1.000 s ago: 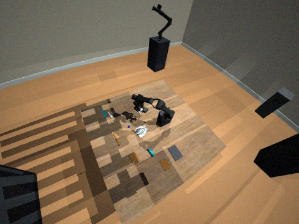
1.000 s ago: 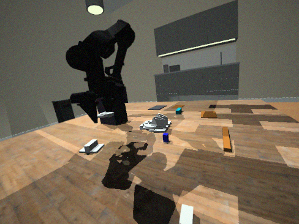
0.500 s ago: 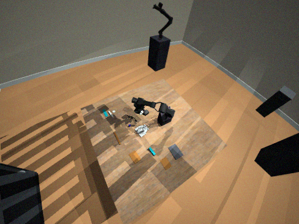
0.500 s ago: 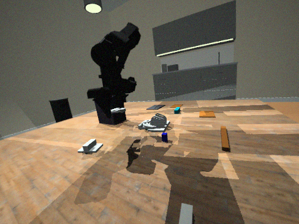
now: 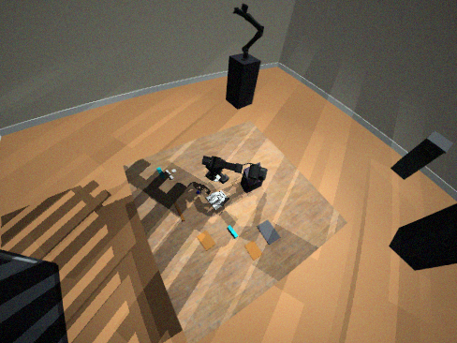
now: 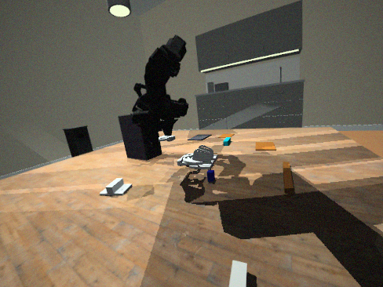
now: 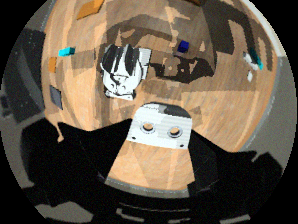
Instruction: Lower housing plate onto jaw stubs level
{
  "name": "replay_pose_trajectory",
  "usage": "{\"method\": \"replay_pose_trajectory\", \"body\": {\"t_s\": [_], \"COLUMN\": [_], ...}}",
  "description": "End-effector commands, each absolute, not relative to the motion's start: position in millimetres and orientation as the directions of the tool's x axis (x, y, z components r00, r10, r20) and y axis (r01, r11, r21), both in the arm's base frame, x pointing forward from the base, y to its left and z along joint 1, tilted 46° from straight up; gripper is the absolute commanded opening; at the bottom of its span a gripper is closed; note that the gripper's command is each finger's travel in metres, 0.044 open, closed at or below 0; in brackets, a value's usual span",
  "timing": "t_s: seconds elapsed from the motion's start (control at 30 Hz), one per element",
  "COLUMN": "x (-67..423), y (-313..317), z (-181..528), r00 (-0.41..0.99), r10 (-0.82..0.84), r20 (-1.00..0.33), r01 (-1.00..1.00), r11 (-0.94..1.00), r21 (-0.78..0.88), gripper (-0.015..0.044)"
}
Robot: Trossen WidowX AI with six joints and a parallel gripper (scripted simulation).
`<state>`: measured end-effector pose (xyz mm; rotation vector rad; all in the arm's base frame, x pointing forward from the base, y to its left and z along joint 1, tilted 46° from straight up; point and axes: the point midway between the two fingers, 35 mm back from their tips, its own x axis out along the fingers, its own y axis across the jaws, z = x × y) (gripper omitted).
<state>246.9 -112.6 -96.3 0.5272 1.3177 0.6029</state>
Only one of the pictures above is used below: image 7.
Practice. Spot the small cyan block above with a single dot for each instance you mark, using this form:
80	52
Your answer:
67	52

